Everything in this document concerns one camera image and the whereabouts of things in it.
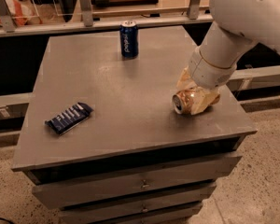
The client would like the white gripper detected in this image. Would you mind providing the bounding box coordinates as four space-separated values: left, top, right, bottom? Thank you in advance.
176 48 236 115

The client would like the orange soda can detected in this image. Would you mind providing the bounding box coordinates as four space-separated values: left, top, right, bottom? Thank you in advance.
172 88 195 115

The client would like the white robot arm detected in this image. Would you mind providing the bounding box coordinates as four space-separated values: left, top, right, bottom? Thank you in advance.
172 0 280 115

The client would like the blue pepsi can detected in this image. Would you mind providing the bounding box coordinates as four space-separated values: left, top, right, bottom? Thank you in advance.
119 21 138 58

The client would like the grey drawer cabinet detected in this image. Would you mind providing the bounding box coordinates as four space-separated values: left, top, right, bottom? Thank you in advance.
11 25 259 224

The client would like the blue snack bag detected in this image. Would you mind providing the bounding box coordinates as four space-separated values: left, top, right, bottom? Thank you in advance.
45 103 93 135

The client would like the middle grey drawer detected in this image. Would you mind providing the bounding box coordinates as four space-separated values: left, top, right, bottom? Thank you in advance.
59 182 217 224

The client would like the grey drawer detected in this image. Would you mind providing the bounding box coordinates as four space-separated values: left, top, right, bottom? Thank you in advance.
92 202 203 224
59 182 217 224
33 152 241 209

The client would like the bottom grey drawer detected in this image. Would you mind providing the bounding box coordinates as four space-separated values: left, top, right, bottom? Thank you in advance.
92 202 203 224

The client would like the top grey drawer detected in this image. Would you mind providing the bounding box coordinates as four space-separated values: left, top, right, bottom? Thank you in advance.
33 152 241 209

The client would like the orange white bag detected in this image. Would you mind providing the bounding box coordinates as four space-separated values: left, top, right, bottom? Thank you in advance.
0 0 42 26

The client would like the grey metal railing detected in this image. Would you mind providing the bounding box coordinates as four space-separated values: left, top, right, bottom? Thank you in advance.
0 0 212 37

